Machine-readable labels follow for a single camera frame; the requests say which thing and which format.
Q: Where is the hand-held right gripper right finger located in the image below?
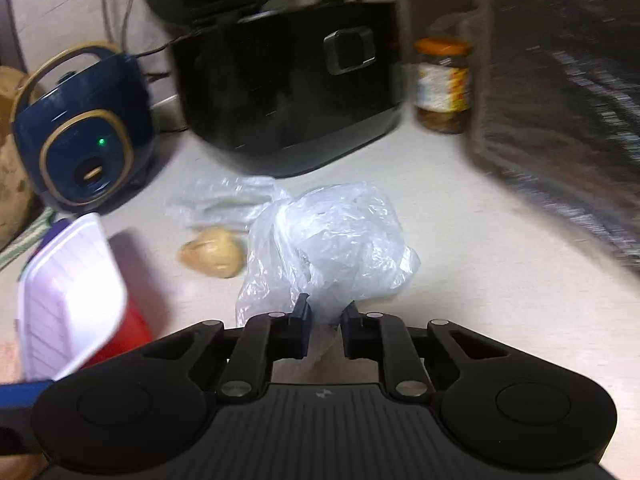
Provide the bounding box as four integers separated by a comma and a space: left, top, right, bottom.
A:
340, 300, 501, 403

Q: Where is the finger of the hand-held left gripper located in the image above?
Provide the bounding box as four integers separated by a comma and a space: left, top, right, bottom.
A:
0, 379, 56, 456

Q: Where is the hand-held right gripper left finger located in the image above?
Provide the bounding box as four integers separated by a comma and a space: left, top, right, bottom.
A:
142, 292, 313, 403

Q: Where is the white foam tray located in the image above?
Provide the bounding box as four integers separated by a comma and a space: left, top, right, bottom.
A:
17, 212, 128, 381

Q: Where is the red plastic container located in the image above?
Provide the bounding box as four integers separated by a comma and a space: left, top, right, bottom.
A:
85, 232, 153, 366

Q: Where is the green striped cloth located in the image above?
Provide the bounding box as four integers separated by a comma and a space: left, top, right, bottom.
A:
0, 207, 56, 273

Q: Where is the small flat clear plastic bag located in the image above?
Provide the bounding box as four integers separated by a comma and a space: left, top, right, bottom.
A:
167, 176, 288, 233

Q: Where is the brown round object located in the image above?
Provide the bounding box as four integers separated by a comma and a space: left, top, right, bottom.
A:
0, 65, 43, 251

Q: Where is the black rice cooker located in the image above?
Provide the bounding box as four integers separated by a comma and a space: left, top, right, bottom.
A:
135, 0, 406, 178

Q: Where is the glass jar with orange lid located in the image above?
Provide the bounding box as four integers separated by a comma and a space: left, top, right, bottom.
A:
412, 37, 473, 135

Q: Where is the blue rice cooker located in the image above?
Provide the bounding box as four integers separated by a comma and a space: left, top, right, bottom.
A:
12, 42, 156, 211

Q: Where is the black foil bag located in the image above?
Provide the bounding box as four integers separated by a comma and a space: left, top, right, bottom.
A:
467, 0, 640, 276

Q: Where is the black power cable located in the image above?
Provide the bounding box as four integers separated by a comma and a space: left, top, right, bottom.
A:
99, 0, 176, 58

